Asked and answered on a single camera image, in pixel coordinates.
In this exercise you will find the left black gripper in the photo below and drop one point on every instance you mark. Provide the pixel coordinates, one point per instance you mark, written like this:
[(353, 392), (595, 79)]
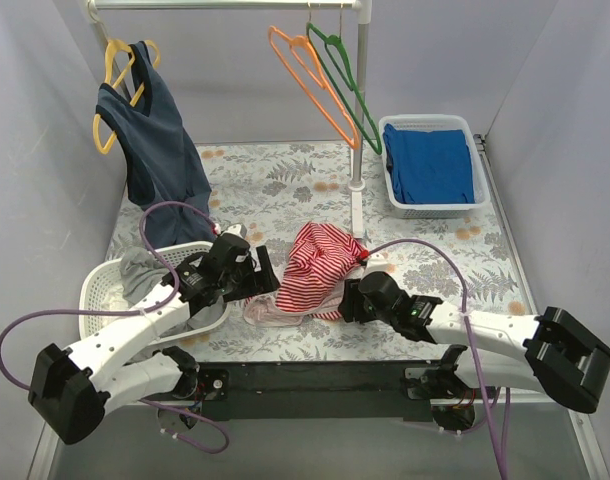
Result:
[(255, 275)]

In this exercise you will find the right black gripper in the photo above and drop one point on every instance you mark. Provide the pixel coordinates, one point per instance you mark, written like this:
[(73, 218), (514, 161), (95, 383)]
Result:
[(349, 308)]

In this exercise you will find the red white striped tank top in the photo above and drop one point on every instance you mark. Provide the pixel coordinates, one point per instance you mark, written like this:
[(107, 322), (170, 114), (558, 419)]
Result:
[(321, 257)]

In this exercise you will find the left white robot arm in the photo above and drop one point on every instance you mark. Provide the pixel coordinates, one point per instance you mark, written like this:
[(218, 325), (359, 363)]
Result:
[(74, 388)]

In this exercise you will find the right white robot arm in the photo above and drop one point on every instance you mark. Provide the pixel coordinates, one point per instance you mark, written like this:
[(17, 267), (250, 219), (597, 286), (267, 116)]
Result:
[(552, 353)]

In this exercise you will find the navy blue tank top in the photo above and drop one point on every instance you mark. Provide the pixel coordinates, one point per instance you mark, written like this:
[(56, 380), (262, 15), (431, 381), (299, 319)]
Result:
[(162, 163)]

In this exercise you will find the green hanger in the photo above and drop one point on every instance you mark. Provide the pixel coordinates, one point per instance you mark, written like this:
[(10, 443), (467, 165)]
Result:
[(338, 56)]

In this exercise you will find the orange hanger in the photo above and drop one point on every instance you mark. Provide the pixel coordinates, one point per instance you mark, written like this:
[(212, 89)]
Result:
[(299, 58)]

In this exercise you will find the floral table mat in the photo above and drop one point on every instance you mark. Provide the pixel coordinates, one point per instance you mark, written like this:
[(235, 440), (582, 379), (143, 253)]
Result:
[(275, 189)]

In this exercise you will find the grey garment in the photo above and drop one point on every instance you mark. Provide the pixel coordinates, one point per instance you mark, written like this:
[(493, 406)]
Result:
[(139, 273)]

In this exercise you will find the blue folded cloth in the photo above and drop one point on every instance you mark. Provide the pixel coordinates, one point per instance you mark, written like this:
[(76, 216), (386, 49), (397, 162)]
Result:
[(429, 167)]

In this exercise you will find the white basket right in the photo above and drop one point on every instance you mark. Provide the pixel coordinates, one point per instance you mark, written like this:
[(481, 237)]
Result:
[(427, 123)]

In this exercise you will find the white laundry basket left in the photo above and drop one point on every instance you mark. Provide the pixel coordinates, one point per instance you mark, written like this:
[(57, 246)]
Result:
[(102, 291)]

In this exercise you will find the white clothes rack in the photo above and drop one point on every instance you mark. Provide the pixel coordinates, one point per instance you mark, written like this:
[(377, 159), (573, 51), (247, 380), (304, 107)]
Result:
[(354, 76)]

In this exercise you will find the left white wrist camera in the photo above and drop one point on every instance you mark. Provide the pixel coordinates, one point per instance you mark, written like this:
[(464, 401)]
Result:
[(232, 232)]

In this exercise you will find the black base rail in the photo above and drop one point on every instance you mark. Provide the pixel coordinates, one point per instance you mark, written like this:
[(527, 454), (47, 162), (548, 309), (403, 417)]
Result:
[(410, 390)]

